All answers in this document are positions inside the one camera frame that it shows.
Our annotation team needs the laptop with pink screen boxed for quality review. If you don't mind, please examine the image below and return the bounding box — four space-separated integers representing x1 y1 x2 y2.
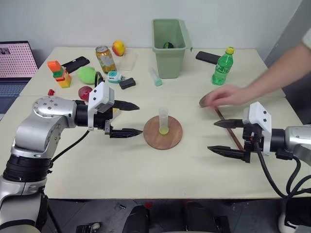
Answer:
0 40 40 115

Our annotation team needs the golden drink can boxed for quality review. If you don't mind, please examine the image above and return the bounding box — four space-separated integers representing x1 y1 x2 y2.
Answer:
95 45 117 75

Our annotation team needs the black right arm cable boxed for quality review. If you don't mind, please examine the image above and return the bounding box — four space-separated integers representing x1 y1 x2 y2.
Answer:
252 139 311 199

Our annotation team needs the green toy fruit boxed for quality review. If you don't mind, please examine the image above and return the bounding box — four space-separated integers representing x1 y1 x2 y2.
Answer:
76 66 97 85

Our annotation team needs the teal item in clear pack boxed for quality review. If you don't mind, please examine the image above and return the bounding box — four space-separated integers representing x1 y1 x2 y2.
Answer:
149 67 163 87

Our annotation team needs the green plastic bin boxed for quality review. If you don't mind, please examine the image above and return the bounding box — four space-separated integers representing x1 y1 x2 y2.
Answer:
152 18 193 79

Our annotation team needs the clear tube with yellow liquid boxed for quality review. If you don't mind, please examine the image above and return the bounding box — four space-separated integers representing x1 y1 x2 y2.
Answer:
158 107 170 135

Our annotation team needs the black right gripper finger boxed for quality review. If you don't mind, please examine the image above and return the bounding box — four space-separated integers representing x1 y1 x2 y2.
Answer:
207 145 251 164
213 118 244 130

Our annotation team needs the red toy apple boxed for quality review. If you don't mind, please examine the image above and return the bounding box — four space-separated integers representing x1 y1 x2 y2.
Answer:
78 85 94 101

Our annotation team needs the dark rounded shape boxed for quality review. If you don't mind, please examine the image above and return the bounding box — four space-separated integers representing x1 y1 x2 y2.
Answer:
122 204 151 233

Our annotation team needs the small black box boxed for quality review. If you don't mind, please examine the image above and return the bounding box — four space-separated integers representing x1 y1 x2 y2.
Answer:
119 77 137 90

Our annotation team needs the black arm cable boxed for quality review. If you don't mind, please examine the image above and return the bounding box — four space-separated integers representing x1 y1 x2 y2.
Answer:
52 71 105 163
252 139 311 199

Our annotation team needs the black wheeled floor base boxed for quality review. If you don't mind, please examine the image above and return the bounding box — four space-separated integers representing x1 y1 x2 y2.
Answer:
75 222 101 233

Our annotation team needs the black smartphone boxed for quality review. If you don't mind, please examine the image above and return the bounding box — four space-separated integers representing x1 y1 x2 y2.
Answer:
61 56 90 74
195 50 221 65

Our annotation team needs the orange green toy block stack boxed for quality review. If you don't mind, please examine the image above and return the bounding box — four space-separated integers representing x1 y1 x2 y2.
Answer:
47 60 73 89

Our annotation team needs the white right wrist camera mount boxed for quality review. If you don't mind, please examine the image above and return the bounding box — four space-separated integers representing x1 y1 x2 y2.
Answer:
242 101 273 156

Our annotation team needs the teal white small device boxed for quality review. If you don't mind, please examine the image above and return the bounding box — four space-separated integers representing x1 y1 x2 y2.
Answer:
106 70 122 84

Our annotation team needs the green plastic soda bottle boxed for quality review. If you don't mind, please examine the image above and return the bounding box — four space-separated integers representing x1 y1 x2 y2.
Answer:
211 47 236 86

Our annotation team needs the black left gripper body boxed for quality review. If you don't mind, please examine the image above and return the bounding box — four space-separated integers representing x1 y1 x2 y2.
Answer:
93 109 120 133

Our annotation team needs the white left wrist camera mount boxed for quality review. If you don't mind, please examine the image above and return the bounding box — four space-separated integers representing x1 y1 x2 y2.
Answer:
87 81 115 132

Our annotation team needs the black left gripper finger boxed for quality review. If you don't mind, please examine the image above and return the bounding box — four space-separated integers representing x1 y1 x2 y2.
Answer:
113 100 140 112
109 128 144 139

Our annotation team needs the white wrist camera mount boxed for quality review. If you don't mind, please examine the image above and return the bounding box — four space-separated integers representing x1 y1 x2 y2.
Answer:
87 81 115 132
242 101 273 156

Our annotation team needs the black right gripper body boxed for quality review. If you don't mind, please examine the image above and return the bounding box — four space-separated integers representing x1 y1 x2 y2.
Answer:
242 123 264 153

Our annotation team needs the white black rounded shape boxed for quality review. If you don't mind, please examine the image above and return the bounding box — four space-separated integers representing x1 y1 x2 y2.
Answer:
277 194 311 233

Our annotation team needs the round wooden coaster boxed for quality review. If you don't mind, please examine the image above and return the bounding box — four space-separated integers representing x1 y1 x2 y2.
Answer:
143 116 184 150

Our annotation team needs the brown wooden spoon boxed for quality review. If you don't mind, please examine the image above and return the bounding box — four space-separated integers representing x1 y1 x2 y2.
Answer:
199 93 244 152

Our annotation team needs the yellow red toy fruit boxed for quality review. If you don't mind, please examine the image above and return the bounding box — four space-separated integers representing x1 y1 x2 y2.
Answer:
111 40 126 57

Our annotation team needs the person's bare hand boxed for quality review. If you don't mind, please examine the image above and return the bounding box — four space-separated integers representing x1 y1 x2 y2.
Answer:
203 84 254 108

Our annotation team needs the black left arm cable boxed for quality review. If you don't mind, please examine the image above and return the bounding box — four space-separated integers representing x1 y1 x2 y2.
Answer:
52 71 105 163

